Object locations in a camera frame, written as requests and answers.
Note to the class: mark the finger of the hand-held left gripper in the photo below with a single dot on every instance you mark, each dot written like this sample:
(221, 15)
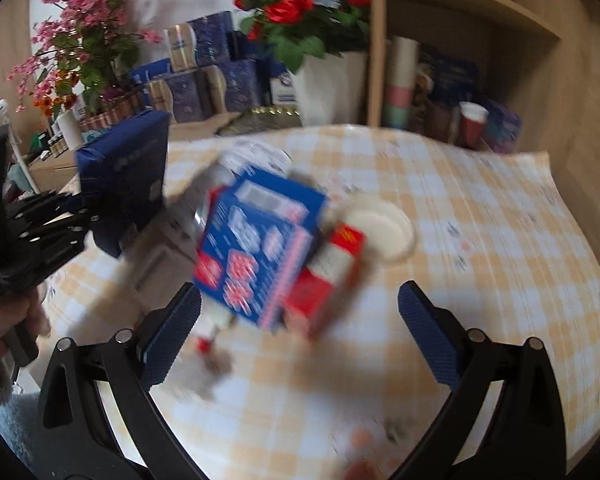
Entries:
(55, 210)
(40, 257)

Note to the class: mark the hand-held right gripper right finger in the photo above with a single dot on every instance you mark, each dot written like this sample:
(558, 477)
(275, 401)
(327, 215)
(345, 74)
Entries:
(427, 332)

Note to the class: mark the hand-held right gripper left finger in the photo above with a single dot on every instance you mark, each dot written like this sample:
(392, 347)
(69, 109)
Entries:
(172, 330)

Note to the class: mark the clear plastic bottle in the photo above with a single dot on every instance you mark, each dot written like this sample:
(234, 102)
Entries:
(212, 332)

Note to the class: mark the red long packet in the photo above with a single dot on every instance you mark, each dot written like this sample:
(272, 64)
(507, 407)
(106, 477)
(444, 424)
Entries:
(330, 280)

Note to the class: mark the round translucent plastic lid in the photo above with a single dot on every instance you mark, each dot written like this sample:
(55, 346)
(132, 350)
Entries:
(375, 227)

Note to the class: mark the blue printed carton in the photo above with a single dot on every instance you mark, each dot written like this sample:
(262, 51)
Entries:
(260, 250)

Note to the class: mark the white printed package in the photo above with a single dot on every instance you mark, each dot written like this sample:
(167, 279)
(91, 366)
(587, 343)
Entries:
(257, 152)

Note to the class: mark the person's left forearm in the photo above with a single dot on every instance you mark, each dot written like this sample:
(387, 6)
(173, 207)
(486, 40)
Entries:
(7, 412)

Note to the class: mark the person's left hand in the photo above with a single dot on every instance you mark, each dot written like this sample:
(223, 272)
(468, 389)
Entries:
(7, 317)

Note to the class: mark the row of small brown bottles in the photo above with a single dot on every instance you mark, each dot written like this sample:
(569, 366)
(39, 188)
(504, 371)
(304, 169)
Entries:
(55, 146)

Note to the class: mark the orange flowers in white vase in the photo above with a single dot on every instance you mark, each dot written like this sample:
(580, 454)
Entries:
(70, 130)

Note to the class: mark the yellow checked tablecloth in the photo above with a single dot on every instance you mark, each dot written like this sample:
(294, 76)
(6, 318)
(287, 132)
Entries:
(480, 270)

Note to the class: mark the copper corrugated planter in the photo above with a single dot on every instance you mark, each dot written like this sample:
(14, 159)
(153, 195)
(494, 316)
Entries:
(111, 116)

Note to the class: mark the blue gold gift box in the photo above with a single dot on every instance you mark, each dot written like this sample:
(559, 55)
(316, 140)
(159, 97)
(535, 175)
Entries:
(200, 40)
(236, 85)
(180, 96)

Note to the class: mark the long blue box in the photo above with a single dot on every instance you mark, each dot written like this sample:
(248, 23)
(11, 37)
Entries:
(152, 71)

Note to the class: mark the pink blossom plant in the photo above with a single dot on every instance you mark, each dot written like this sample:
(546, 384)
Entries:
(90, 35)

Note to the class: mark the red paper cup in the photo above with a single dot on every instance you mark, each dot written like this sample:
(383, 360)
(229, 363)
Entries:
(472, 125)

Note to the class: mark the blue pink small box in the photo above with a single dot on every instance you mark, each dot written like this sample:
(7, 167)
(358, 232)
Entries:
(504, 127)

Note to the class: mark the gold blister tray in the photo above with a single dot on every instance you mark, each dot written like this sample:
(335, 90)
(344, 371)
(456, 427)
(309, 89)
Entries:
(266, 118)

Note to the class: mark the stack of pastel paper cups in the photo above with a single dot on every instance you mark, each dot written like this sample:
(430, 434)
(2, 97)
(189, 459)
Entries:
(401, 85)

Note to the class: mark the dark blue starry box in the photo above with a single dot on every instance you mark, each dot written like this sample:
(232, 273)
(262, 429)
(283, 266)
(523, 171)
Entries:
(452, 77)

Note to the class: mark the blue white carton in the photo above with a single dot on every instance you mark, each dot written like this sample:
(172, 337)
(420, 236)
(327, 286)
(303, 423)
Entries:
(283, 88)

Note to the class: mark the red roses in white pot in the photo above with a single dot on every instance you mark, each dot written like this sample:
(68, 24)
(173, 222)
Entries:
(325, 85)

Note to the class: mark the wooden shelf unit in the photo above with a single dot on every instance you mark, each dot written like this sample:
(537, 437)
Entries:
(480, 2)

